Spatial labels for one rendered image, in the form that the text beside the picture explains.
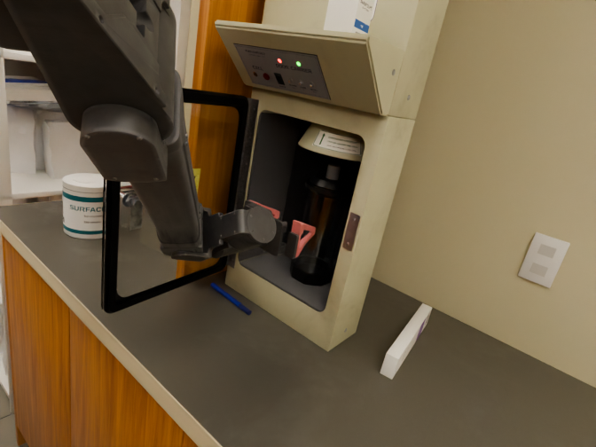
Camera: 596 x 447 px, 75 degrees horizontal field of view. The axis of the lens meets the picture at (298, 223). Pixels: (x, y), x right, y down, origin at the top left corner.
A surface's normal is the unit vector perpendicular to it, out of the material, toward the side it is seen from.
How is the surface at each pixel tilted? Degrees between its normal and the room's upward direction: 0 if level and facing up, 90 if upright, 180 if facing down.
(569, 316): 90
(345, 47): 135
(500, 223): 90
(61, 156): 93
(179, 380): 0
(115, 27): 73
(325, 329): 90
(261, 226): 55
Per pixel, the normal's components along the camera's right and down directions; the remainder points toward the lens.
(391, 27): -0.63, 0.15
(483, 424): 0.18, -0.92
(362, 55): -0.58, 0.76
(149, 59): 0.99, -0.09
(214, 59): 0.76, 0.35
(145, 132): 0.87, -0.19
